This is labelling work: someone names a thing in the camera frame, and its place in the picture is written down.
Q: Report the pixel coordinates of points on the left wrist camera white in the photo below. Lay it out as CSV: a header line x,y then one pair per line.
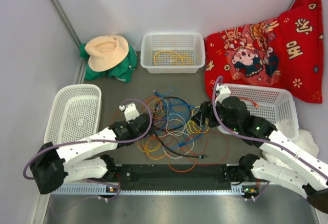
x,y
129,111

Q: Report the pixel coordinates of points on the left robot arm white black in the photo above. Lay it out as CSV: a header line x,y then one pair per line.
x,y
56,165

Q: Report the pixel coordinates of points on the peach bucket hat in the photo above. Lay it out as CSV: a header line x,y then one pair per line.
x,y
102,52

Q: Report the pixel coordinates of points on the white cloth right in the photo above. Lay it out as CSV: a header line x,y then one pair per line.
x,y
304,141

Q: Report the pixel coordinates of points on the white basket back centre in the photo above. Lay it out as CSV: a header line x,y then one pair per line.
x,y
172,53

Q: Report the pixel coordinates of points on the green cloth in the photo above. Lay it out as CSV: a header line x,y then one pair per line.
x,y
122,72

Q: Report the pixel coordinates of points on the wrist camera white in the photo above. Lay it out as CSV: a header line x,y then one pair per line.
x,y
129,111
221,92

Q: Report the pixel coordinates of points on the white basket right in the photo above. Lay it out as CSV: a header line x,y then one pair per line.
x,y
275,105

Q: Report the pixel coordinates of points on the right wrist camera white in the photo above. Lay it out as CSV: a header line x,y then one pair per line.
x,y
221,92

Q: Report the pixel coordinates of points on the white basket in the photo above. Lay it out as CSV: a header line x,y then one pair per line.
x,y
275,105
75,114
172,53

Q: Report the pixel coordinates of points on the red printed pillow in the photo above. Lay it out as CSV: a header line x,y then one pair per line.
x,y
281,52

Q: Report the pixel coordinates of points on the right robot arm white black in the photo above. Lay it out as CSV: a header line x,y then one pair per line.
x,y
303,173

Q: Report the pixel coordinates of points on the white basket left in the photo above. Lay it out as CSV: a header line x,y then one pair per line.
x,y
75,114

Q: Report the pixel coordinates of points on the black base bar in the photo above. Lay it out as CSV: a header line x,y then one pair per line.
x,y
176,177

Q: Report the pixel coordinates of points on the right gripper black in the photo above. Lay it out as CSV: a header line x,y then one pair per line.
x,y
207,111

